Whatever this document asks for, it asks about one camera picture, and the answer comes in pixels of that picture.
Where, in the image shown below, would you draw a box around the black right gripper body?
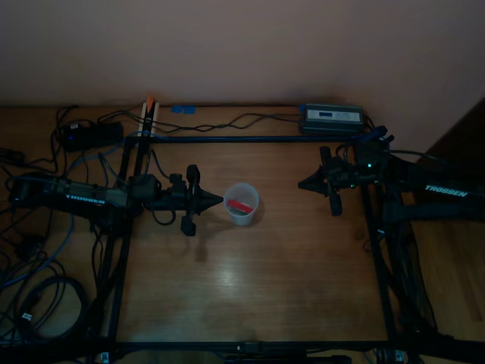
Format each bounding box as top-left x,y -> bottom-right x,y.
319,146 -> 355,216

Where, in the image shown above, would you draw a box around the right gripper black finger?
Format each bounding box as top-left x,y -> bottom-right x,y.
299,183 -> 328,197
298,170 -> 325,187

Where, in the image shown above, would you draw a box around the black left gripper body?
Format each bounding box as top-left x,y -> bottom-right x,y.
166,165 -> 201,237

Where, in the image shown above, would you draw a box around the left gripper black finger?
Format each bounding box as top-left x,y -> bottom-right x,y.
196,199 -> 224,215
196,188 -> 224,201

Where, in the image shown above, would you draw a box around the red wooden block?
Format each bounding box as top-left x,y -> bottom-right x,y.
226,199 -> 255,215

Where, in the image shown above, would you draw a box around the grey power supply box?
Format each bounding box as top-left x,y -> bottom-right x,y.
298,102 -> 365,135

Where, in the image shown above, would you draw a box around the translucent plastic cup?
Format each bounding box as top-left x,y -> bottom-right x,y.
222,181 -> 261,228

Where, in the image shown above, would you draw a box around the black power adapter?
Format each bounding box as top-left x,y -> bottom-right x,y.
61,120 -> 125,153

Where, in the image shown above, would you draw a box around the brown wooden cabinet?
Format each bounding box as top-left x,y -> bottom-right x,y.
415,97 -> 485,171

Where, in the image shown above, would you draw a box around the black power supply cable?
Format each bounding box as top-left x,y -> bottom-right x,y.
151,111 -> 304,134

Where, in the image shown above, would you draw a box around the blue clamp handle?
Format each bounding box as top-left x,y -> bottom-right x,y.
357,124 -> 388,144

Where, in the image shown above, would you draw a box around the black aluminium frame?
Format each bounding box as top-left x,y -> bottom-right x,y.
90,134 -> 418,359

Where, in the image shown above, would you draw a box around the blue ethernet cable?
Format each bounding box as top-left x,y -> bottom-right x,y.
0,210 -> 77,293

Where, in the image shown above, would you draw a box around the thick black coiled cable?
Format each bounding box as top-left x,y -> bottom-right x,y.
20,275 -> 92,341

